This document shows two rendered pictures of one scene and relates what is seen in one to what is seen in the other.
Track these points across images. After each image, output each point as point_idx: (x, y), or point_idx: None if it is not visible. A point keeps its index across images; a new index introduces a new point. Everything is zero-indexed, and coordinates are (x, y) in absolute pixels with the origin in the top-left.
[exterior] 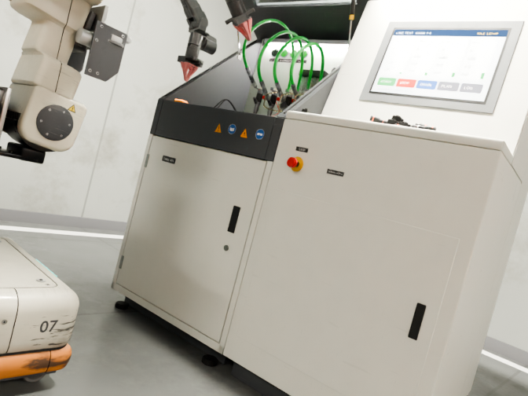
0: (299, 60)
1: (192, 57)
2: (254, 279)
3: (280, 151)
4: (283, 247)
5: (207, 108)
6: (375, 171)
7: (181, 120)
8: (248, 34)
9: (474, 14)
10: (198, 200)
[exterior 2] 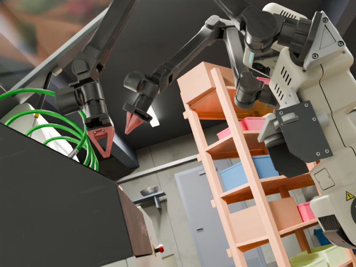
0: None
1: (113, 126)
2: None
3: (150, 242)
4: None
5: (132, 203)
6: (155, 244)
7: (133, 222)
8: (132, 129)
9: (63, 144)
10: None
